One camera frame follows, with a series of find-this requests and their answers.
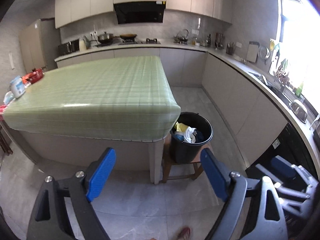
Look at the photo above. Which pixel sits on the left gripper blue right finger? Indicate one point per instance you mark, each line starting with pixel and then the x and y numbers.
pixel 217 174

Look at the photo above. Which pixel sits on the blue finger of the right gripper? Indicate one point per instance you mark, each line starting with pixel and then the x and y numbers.
pixel 282 168

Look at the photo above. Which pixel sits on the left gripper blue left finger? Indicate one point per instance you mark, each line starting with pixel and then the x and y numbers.
pixel 98 173

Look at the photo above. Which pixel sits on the white tissue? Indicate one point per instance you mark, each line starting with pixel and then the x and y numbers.
pixel 189 136

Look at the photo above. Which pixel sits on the yellow cloth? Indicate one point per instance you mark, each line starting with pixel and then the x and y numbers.
pixel 180 127

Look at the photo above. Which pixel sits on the blue cloth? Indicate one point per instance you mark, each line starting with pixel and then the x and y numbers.
pixel 198 136

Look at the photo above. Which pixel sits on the blue patterned paper cup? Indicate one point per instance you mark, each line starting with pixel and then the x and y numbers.
pixel 179 136

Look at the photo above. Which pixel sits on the black trash bucket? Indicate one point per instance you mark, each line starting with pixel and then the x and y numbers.
pixel 182 152

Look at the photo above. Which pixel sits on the lower kitchen cabinets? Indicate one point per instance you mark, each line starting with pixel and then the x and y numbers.
pixel 200 83

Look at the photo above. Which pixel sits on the wooden stool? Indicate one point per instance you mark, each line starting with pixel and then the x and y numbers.
pixel 174 171

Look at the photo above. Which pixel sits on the steel sink bowl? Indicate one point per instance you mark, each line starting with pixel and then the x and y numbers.
pixel 299 110

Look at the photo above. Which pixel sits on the red shoe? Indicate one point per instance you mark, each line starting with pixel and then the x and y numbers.
pixel 184 234

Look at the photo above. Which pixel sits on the green checkered tablecloth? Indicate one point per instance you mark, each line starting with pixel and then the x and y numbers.
pixel 124 98

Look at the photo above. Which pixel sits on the red pot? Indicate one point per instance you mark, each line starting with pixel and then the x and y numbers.
pixel 34 76

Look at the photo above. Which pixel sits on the white blue container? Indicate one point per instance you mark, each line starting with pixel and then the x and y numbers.
pixel 17 87

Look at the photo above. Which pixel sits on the red checkered cloth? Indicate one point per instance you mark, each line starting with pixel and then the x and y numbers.
pixel 2 109

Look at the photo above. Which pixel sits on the white cutting board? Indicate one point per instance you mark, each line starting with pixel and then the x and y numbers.
pixel 252 52

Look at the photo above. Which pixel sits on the black utensil holder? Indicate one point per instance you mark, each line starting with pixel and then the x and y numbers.
pixel 230 48

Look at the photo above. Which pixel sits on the white kettle jug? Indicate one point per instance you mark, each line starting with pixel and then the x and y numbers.
pixel 82 45

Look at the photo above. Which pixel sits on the black microwave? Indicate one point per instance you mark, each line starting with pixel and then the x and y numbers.
pixel 69 47

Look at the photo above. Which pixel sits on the black pot with lid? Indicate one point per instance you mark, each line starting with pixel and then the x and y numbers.
pixel 105 38

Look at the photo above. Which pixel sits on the gas stove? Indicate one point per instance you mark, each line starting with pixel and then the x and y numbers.
pixel 136 41

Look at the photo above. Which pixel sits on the frying pan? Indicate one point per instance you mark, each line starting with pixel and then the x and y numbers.
pixel 127 36

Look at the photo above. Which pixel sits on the beige refrigerator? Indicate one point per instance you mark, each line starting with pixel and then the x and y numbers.
pixel 39 45

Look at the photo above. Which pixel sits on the black range hood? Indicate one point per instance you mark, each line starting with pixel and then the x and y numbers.
pixel 140 12

